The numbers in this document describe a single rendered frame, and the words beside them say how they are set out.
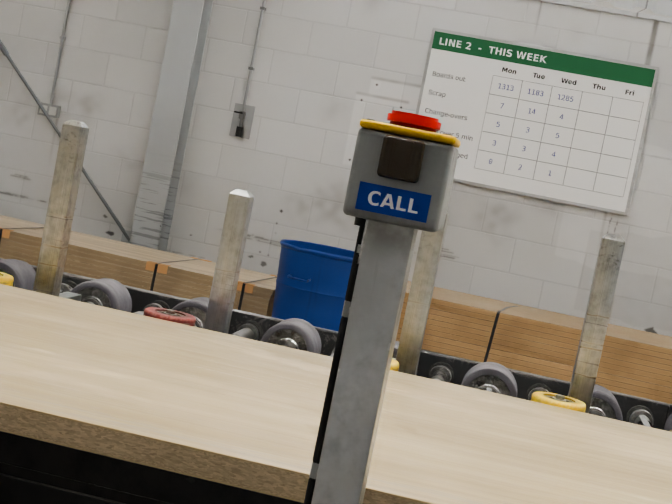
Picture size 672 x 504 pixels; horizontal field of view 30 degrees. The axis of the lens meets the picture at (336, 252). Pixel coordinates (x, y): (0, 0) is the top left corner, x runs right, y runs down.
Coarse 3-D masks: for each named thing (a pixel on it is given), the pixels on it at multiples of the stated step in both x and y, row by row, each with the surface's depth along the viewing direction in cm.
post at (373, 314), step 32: (384, 224) 91; (384, 256) 91; (352, 288) 93; (384, 288) 92; (352, 320) 92; (384, 320) 92; (352, 352) 92; (384, 352) 92; (352, 384) 92; (384, 384) 93; (352, 416) 92; (320, 448) 94; (352, 448) 92; (320, 480) 93; (352, 480) 93
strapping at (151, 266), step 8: (0, 232) 730; (8, 232) 729; (0, 240) 731; (152, 264) 710; (160, 264) 709; (160, 272) 709; (152, 280) 710; (256, 280) 722; (152, 288) 710; (240, 288) 699; (248, 288) 698; (240, 296) 699; (240, 304) 699
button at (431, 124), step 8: (392, 112) 92; (400, 112) 91; (392, 120) 92; (400, 120) 91; (408, 120) 90; (416, 120) 90; (424, 120) 90; (432, 120) 91; (424, 128) 91; (432, 128) 91
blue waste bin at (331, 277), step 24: (288, 240) 680; (288, 264) 653; (312, 264) 644; (336, 264) 643; (288, 288) 653; (312, 288) 645; (336, 288) 645; (288, 312) 653; (312, 312) 647; (336, 312) 648
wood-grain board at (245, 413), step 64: (0, 320) 161; (64, 320) 171; (128, 320) 181; (0, 384) 126; (64, 384) 132; (128, 384) 138; (192, 384) 145; (256, 384) 152; (320, 384) 161; (448, 384) 181; (128, 448) 118; (192, 448) 117; (256, 448) 121; (384, 448) 132; (448, 448) 138; (512, 448) 145; (576, 448) 152; (640, 448) 160
